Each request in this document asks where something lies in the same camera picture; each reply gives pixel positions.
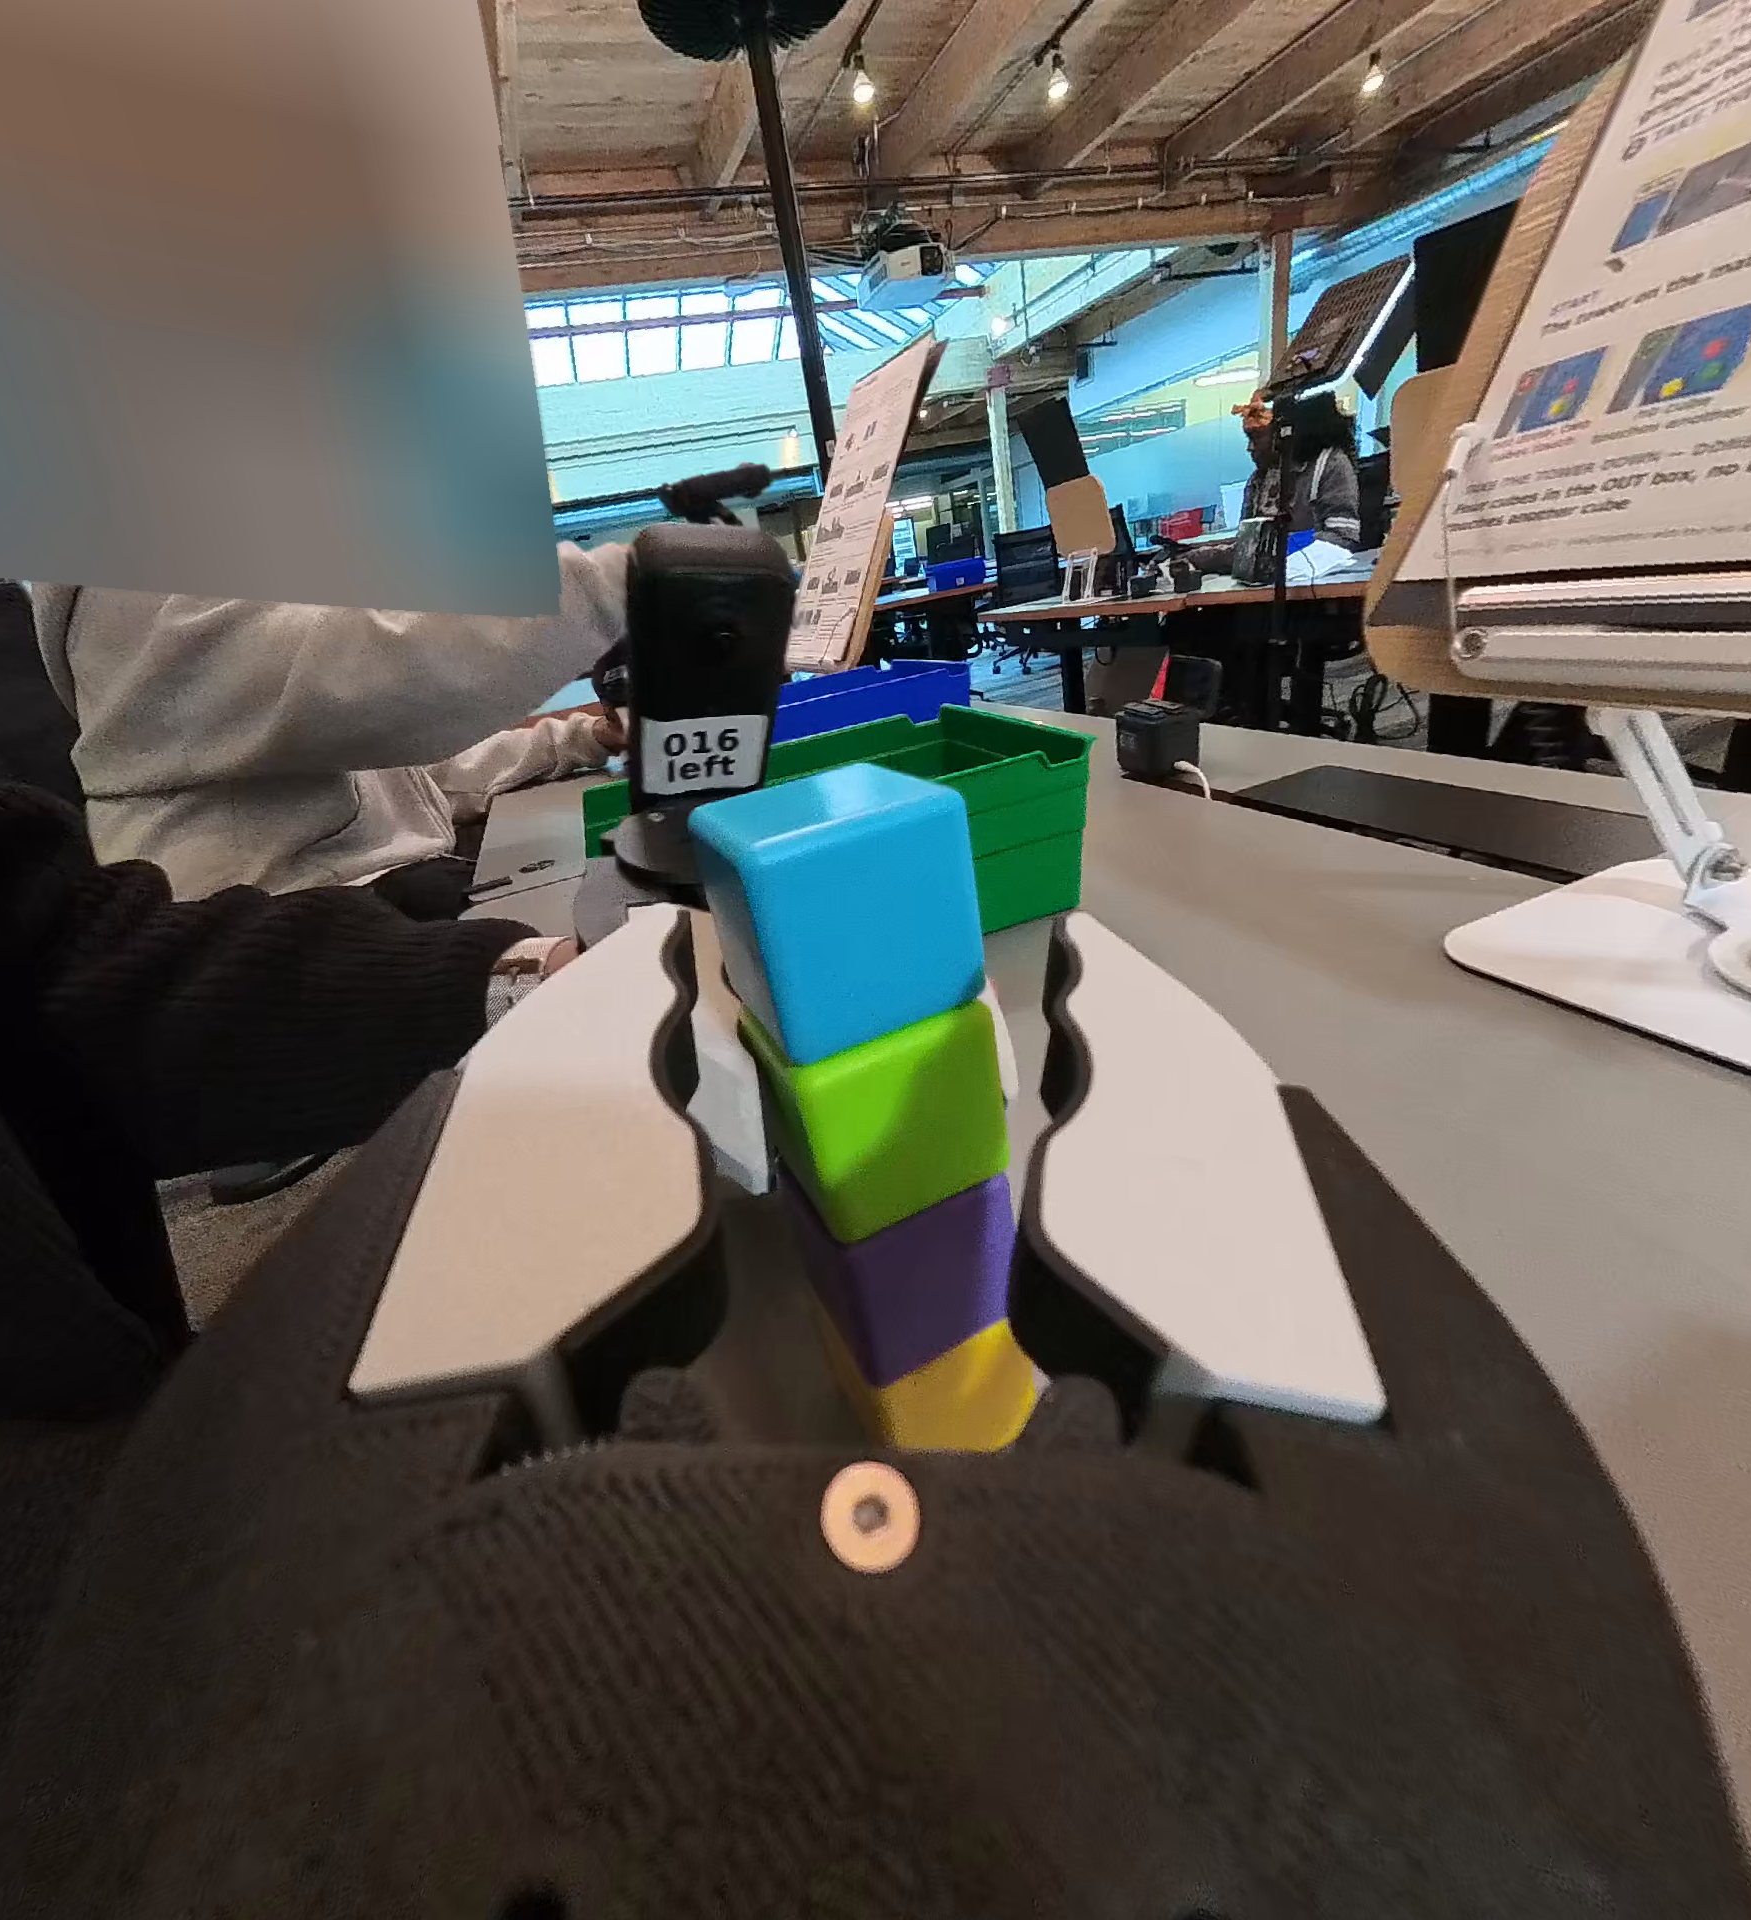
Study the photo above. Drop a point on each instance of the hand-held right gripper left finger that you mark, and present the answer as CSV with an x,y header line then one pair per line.
x,y
545,1201

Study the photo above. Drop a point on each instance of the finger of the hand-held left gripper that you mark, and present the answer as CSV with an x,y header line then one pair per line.
x,y
1001,1044
733,1096

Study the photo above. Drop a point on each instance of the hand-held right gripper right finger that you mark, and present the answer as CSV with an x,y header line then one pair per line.
x,y
1206,1231

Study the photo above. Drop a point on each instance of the lime green cube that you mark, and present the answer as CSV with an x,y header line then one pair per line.
x,y
890,1119

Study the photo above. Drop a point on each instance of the blue cube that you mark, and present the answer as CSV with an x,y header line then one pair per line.
x,y
847,917

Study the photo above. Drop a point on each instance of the green plastic bin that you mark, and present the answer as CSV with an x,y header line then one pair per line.
x,y
1025,839

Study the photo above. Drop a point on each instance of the purple cube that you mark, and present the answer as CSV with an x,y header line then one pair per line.
x,y
921,1275

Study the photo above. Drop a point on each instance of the yellow cube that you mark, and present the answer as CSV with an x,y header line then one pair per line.
x,y
965,1396

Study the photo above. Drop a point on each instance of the person's left forearm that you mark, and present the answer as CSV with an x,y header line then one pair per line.
x,y
214,990

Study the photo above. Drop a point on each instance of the grey desk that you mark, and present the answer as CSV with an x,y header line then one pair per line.
x,y
1414,1079

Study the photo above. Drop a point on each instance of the background office desk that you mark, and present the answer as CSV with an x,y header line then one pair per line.
x,y
1192,604

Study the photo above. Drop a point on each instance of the blue plastic bin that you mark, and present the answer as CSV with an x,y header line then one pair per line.
x,y
877,698

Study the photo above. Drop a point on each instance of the cardboard instruction board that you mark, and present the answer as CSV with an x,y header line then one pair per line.
x,y
861,511

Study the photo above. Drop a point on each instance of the black office chair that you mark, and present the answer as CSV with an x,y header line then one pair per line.
x,y
1025,563

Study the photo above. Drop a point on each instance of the black power adapter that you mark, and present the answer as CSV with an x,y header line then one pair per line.
x,y
1156,735

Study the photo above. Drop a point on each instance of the cardboard panel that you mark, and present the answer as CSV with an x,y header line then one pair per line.
x,y
1069,480

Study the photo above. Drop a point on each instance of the black diagonal support pole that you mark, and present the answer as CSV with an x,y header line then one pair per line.
x,y
794,240

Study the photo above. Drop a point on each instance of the white ceiling projector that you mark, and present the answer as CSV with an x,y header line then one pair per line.
x,y
905,266

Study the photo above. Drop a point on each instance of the person's black sweater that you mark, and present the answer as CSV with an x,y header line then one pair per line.
x,y
22,1275

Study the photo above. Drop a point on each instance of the angled display screen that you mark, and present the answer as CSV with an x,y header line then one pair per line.
x,y
1341,324

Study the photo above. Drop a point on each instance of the printed instruction sheet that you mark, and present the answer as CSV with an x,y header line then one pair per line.
x,y
1672,376

